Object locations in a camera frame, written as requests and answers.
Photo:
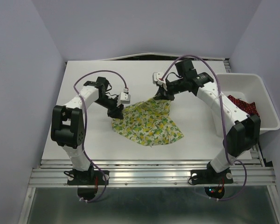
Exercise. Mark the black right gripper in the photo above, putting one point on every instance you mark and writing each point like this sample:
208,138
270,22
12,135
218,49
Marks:
161,93

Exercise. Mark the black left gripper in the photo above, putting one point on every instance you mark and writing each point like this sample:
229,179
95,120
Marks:
116,112

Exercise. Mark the lemon print skirt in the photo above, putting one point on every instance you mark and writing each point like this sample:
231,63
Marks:
148,123

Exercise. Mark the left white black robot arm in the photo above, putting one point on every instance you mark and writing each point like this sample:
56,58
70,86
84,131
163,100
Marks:
68,130

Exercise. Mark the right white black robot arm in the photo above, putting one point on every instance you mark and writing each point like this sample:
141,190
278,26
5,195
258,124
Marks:
240,130

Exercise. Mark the red polka dot skirt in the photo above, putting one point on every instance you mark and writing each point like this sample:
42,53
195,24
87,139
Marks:
249,108

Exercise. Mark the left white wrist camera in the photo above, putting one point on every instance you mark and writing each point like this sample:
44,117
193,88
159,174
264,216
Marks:
123,98

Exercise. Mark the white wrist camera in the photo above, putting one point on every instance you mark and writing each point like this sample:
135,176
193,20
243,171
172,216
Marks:
158,79
123,98

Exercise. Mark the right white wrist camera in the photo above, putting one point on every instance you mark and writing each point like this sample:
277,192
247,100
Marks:
158,79

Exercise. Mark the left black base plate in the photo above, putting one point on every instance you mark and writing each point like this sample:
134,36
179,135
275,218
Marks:
78,178

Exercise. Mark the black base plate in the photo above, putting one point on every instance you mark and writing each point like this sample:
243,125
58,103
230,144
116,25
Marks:
78,178
209,177

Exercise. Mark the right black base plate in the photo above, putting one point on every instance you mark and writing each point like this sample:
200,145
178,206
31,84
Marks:
209,177

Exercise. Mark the aluminium frame rail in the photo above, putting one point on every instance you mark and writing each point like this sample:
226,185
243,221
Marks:
144,173

